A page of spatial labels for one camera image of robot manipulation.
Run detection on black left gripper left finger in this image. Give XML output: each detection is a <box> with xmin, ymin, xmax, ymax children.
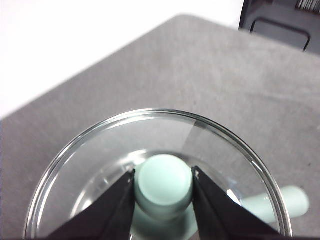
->
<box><xmin>46</xmin><ymin>169</ymin><xmax>136</xmax><ymax>240</ymax></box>

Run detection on glass lid with green knob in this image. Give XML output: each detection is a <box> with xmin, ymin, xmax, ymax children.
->
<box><xmin>22</xmin><ymin>108</ymin><xmax>293</xmax><ymax>240</ymax></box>

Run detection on green pot with side handle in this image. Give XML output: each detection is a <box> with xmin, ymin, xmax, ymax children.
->
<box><xmin>239</xmin><ymin>185</ymin><xmax>311</xmax><ymax>225</ymax></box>

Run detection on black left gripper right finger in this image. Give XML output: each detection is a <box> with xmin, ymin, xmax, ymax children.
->
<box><xmin>191</xmin><ymin>166</ymin><xmax>288</xmax><ymax>240</ymax></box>

